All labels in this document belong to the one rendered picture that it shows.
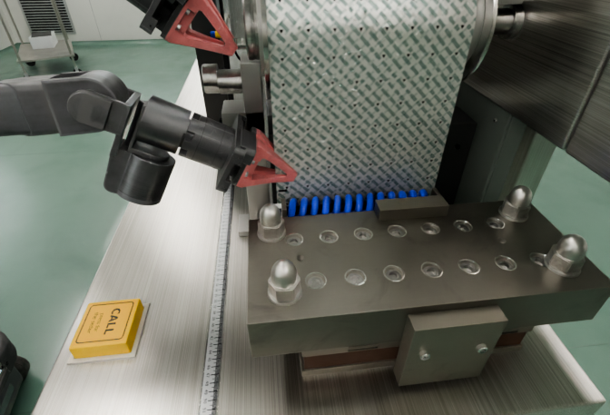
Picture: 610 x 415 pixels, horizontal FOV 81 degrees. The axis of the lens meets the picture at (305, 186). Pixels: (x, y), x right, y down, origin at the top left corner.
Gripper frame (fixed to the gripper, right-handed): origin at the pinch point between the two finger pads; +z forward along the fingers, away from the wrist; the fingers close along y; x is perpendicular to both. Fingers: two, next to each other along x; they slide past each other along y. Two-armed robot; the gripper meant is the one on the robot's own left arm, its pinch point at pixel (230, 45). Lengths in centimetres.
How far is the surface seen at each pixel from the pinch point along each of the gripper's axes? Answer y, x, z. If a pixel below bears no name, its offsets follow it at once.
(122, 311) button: 15.3, -34.3, 6.1
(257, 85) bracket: -0.3, -2.1, 5.8
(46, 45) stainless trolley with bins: -424, -227, -125
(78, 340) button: 18.9, -37.1, 2.9
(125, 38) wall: -551, -212, -74
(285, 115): 7.0, -1.1, 9.1
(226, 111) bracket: -0.9, -8.0, 4.6
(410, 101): 7.1, 9.9, 20.6
